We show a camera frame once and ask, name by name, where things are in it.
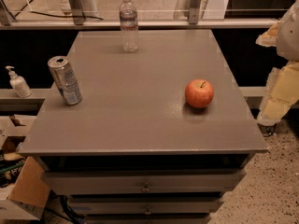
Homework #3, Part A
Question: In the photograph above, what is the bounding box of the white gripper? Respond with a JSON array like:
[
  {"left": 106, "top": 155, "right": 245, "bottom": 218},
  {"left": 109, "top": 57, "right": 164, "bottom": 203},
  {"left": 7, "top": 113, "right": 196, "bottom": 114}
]
[{"left": 255, "top": 0, "right": 299, "bottom": 126}]

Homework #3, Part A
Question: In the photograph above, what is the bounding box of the silver blue redbull can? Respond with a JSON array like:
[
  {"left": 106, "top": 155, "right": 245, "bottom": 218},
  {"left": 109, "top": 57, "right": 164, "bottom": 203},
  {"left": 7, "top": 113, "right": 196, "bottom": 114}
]
[{"left": 48, "top": 56, "right": 82, "bottom": 105}]

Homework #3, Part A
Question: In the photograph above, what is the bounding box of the red apple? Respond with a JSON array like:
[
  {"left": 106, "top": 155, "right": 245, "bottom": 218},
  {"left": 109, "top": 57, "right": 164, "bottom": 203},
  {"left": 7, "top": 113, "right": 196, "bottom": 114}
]
[{"left": 185, "top": 79, "right": 214, "bottom": 108}]

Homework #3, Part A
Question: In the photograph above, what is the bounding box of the grey drawer cabinet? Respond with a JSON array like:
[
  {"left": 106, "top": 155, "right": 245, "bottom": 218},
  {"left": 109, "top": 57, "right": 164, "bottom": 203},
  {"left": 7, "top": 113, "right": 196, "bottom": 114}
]
[{"left": 21, "top": 30, "right": 266, "bottom": 224}]

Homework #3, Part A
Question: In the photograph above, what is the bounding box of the clear plastic water bottle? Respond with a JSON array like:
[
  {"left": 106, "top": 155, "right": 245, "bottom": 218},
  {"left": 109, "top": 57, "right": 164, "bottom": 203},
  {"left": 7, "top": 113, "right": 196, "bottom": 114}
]
[{"left": 119, "top": 0, "right": 138, "bottom": 52}]

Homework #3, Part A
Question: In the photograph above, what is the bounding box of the top grey drawer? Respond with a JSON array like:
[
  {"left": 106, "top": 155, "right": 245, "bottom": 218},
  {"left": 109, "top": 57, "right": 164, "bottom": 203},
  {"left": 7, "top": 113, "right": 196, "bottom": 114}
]
[{"left": 42, "top": 169, "right": 246, "bottom": 195}]

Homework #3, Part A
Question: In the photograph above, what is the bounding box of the grey drawer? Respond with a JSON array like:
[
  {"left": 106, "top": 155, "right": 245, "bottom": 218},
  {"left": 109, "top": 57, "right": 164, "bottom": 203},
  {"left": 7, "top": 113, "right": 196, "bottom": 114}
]
[
  {"left": 42, "top": 169, "right": 246, "bottom": 195},
  {"left": 69, "top": 196, "right": 223, "bottom": 215}
]

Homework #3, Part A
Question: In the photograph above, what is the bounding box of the middle grey drawer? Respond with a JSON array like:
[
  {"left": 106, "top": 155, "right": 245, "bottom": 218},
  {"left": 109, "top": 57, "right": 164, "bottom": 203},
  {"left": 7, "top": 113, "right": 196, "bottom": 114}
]
[{"left": 69, "top": 196, "right": 223, "bottom": 215}]

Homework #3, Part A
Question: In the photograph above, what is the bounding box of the white pump sanitizer bottle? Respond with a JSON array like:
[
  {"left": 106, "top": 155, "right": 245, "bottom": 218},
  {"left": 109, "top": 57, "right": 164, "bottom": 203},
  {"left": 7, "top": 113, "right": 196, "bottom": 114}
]
[{"left": 6, "top": 65, "right": 32, "bottom": 98}]

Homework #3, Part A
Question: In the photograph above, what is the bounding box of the open cardboard box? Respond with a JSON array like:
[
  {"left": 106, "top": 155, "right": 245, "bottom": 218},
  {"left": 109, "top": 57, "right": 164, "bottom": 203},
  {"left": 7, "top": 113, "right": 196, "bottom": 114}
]
[{"left": 0, "top": 115, "right": 50, "bottom": 220}]

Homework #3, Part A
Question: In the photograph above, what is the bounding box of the black cable on ledge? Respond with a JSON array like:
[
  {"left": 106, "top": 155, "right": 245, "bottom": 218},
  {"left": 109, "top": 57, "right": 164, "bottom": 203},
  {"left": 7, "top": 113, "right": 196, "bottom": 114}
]
[{"left": 29, "top": 10, "right": 105, "bottom": 21}]

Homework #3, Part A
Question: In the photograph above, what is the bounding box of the black cable under cabinet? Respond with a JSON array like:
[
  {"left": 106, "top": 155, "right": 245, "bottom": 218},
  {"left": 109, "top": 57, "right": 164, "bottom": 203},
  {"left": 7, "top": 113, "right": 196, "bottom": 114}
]
[{"left": 59, "top": 195, "right": 85, "bottom": 224}]

